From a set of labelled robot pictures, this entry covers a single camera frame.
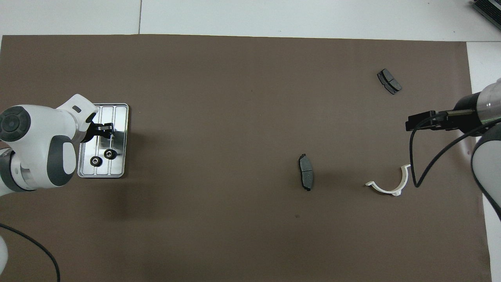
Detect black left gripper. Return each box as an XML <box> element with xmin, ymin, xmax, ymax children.
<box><xmin>83</xmin><ymin>121</ymin><xmax>115</xmax><ymax>142</ymax></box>

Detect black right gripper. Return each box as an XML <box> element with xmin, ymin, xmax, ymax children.
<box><xmin>406</xmin><ymin>93</ymin><xmax>484</xmax><ymax>136</ymax></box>

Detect silver metal tray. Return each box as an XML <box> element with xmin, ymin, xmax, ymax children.
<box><xmin>77</xmin><ymin>103</ymin><xmax>130</xmax><ymax>179</ymax></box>

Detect grey slotted brake pad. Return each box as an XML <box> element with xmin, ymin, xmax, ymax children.
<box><xmin>377</xmin><ymin>69</ymin><xmax>402</xmax><ymax>95</ymax></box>

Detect dark grey brake pad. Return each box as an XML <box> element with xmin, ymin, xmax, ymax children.
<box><xmin>298</xmin><ymin>154</ymin><xmax>314</xmax><ymax>192</ymax></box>

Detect brown table mat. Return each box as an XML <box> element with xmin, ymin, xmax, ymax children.
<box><xmin>0</xmin><ymin>34</ymin><xmax>492</xmax><ymax>282</ymax></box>

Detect black ribbed device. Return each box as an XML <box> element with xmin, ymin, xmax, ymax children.
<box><xmin>472</xmin><ymin>0</ymin><xmax>501</xmax><ymax>20</ymax></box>

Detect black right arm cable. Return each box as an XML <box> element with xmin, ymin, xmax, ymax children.
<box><xmin>409</xmin><ymin>112</ymin><xmax>501</xmax><ymax>188</ymax></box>

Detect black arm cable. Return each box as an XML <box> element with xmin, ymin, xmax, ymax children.
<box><xmin>409</xmin><ymin>112</ymin><xmax>501</xmax><ymax>188</ymax></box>
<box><xmin>0</xmin><ymin>224</ymin><xmax>60</xmax><ymax>282</ymax></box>

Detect white semicircular bracket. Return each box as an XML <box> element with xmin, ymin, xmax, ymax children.
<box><xmin>365</xmin><ymin>164</ymin><xmax>411</xmax><ymax>196</ymax></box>

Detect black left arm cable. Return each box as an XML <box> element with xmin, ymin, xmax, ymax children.
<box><xmin>0</xmin><ymin>224</ymin><xmax>60</xmax><ymax>282</ymax></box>

